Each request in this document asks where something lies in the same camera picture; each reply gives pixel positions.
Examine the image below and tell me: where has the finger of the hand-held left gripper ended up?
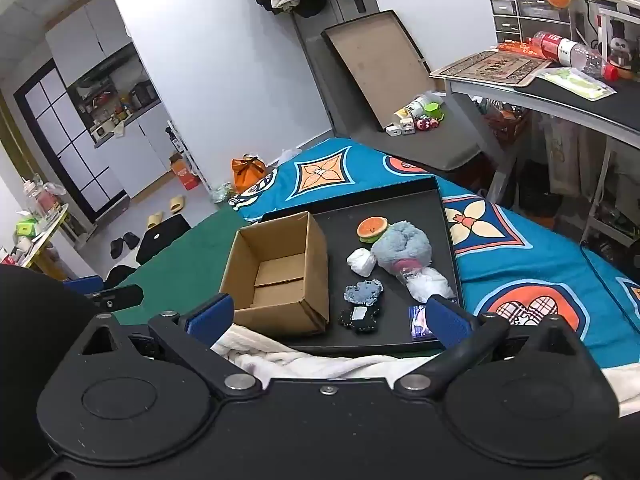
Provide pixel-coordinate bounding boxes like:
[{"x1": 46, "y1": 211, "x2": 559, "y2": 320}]
[{"x1": 62, "y1": 276, "x2": 145, "y2": 313}]

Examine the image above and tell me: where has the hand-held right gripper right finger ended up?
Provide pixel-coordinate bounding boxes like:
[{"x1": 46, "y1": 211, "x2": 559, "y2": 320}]
[{"x1": 392, "y1": 294, "x2": 583, "y2": 401}]

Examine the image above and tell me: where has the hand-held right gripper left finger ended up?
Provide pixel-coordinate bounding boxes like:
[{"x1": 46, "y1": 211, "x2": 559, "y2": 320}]
[{"x1": 70, "y1": 294, "x2": 263, "y2": 399}]

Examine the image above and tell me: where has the blue tissue packet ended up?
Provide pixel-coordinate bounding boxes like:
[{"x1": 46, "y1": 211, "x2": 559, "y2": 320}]
[{"x1": 407, "y1": 304, "x2": 441, "y2": 342}]

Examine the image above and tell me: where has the clear plastic bag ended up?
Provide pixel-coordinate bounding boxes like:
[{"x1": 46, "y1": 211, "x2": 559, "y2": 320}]
[{"x1": 395, "y1": 266, "x2": 457, "y2": 306}]

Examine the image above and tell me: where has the brown cardboard box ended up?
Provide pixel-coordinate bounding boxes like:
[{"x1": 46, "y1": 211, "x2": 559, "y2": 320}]
[{"x1": 219, "y1": 211, "x2": 331, "y2": 338}]

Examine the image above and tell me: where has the blue denim patch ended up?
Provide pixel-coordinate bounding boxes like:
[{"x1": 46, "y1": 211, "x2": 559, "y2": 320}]
[{"x1": 343, "y1": 281, "x2": 382, "y2": 306}]

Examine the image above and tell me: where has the grey plush paw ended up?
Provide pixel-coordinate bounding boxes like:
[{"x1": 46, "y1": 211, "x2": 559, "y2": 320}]
[{"x1": 370, "y1": 221, "x2": 435, "y2": 278}]

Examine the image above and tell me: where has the small white soft bundle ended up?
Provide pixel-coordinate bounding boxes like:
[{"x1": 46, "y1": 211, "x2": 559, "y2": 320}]
[{"x1": 346, "y1": 247, "x2": 377, "y2": 276}]

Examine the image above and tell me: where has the burger plush toy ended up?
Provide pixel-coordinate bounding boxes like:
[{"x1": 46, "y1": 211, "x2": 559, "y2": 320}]
[{"x1": 356, "y1": 216, "x2": 390, "y2": 245}]

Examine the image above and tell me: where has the black tray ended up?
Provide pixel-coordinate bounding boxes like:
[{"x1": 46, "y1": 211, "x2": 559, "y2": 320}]
[{"x1": 257, "y1": 174, "x2": 466, "y2": 358}]

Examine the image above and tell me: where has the dark cloth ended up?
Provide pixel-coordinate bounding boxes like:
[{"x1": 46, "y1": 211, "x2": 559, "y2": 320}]
[{"x1": 105, "y1": 265, "x2": 137, "y2": 287}]

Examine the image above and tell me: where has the yellow round table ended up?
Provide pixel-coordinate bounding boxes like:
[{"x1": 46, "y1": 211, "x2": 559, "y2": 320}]
[{"x1": 0, "y1": 205, "x2": 71, "y2": 281}]

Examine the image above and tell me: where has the green bed sheet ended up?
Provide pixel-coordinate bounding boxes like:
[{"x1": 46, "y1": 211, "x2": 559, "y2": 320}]
[{"x1": 105, "y1": 205, "x2": 251, "y2": 313}]

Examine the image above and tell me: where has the black bag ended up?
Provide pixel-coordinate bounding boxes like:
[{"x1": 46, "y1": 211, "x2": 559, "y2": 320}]
[{"x1": 136, "y1": 214, "x2": 192, "y2": 266}]

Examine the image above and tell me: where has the blue patterned blanket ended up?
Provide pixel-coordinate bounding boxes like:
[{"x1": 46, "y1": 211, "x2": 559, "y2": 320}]
[{"x1": 229, "y1": 137, "x2": 640, "y2": 368}]

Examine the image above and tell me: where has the white blanket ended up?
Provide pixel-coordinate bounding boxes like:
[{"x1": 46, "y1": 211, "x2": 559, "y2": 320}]
[{"x1": 210, "y1": 324, "x2": 640, "y2": 418}]

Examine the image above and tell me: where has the orange cardboard box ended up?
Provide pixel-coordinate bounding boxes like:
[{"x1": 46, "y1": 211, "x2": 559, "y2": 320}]
[{"x1": 170, "y1": 152, "x2": 201, "y2": 191}]

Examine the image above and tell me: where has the black framed sliding door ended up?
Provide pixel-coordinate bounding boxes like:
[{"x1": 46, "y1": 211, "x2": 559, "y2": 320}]
[{"x1": 14, "y1": 59, "x2": 131, "y2": 226}]

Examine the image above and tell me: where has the orange bag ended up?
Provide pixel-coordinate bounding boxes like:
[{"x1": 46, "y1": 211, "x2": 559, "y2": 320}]
[{"x1": 231, "y1": 155, "x2": 268, "y2": 193}]

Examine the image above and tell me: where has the white kitchen cabinet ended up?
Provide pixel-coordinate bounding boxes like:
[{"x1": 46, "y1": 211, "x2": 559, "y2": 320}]
[{"x1": 45, "y1": 0, "x2": 187, "y2": 196}]

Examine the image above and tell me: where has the white rack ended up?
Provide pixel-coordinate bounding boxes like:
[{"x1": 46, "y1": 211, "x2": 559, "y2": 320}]
[{"x1": 165, "y1": 122, "x2": 211, "y2": 193}]

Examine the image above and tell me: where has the grey bench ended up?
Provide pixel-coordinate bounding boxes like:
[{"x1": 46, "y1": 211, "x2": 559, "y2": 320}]
[{"x1": 345, "y1": 92, "x2": 486, "y2": 171}]

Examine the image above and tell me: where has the orange basket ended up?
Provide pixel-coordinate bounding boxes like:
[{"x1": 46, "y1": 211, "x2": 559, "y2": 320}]
[{"x1": 485, "y1": 105, "x2": 531, "y2": 147}]

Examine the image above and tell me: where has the grey desk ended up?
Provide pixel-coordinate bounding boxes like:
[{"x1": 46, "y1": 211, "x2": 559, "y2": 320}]
[{"x1": 430, "y1": 50, "x2": 640, "y2": 256}]

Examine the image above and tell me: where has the brown patterned board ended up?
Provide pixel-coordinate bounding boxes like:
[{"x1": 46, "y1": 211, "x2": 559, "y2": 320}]
[{"x1": 430, "y1": 51, "x2": 553, "y2": 88}]

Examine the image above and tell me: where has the dark grey door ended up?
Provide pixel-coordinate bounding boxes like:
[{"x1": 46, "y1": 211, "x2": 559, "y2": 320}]
[{"x1": 285, "y1": 0, "x2": 385, "y2": 143}]

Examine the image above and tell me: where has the leaning brown board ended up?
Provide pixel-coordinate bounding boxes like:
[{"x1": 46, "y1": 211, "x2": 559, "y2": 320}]
[{"x1": 321, "y1": 9, "x2": 432, "y2": 133}]

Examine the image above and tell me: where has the green white plastic packet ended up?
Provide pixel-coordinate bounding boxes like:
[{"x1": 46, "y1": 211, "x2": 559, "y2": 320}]
[{"x1": 536, "y1": 66, "x2": 617, "y2": 101}]

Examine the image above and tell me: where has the orange packet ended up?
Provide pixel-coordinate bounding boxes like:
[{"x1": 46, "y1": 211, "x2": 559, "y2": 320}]
[{"x1": 497, "y1": 40, "x2": 551, "y2": 61}]

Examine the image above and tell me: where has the plastic bottle with red label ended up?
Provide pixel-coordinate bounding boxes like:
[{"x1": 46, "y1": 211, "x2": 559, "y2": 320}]
[{"x1": 531, "y1": 31, "x2": 621, "y2": 81}]

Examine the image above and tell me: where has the grey drawer organizer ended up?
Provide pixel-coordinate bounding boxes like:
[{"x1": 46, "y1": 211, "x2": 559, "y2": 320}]
[{"x1": 487, "y1": 0, "x2": 573, "y2": 46}]

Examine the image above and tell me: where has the panda figurine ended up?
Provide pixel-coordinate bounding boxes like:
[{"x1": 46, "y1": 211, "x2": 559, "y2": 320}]
[{"x1": 607, "y1": 35, "x2": 637, "y2": 80}]

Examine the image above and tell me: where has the white desk riser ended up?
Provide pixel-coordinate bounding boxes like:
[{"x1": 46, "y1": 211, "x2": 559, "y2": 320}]
[{"x1": 587, "y1": 0, "x2": 640, "y2": 68}]

